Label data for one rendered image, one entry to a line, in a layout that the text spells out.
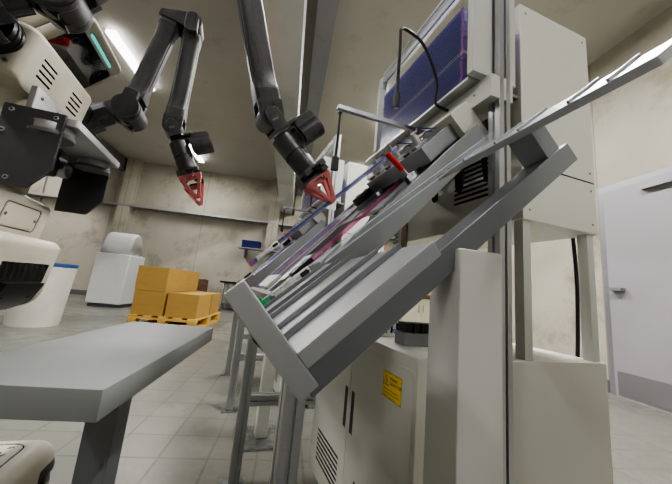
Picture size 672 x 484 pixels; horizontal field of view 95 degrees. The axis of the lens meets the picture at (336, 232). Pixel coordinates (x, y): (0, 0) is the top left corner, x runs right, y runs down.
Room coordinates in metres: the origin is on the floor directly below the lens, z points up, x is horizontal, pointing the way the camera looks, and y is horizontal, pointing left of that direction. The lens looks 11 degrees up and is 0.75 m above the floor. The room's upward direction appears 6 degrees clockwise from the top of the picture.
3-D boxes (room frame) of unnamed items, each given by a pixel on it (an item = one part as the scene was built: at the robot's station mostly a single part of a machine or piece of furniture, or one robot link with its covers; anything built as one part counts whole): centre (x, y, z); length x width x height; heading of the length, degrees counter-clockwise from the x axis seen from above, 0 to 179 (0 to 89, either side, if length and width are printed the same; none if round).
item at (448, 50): (1.07, -0.30, 1.52); 0.51 x 0.13 x 0.27; 19
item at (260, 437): (1.69, 0.27, 0.39); 0.24 x 0.24 x 0.78; 19
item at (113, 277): (6.53, 4.42, 0.75); 0.74 x 0.62 x 1.50; 9
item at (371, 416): (1.16, -0.40, 0.31); 0.70 x 0.65 x 0.62; 19
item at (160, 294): (5.11, 2.34, 0.42); 1.41 x 1.01 x 0.83; 0
